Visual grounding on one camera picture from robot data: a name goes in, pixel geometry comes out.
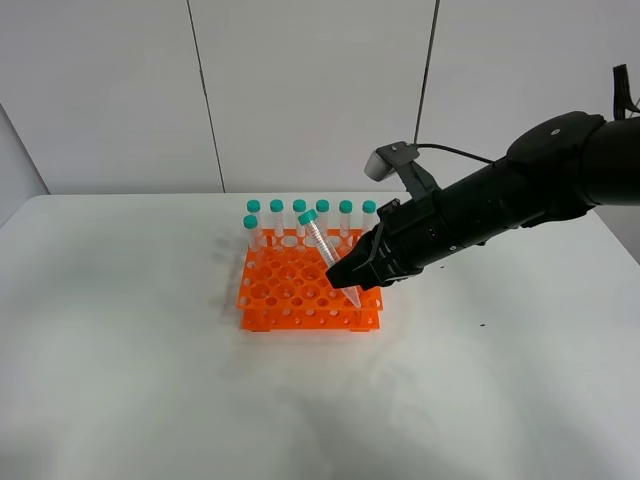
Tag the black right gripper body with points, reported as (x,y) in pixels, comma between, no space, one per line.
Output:
(408,238)

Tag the back-row test tube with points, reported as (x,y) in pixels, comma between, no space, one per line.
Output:
(299,207)
(368,216)
(322,208)
(277,211)
(254,223)
(345,209)

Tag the orange test tube rack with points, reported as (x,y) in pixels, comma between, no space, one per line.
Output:
(284,287)

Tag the front-left racked test tube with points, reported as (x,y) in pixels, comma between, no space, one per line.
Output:
(253,257)

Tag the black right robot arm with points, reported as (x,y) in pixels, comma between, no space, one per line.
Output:
(557,171)

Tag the green-capped test tube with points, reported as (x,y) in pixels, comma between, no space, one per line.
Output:
(308,220)

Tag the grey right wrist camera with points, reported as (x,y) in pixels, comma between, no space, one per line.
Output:
(389,159)

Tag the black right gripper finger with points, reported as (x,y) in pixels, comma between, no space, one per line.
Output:
(358,263)
(366,277)

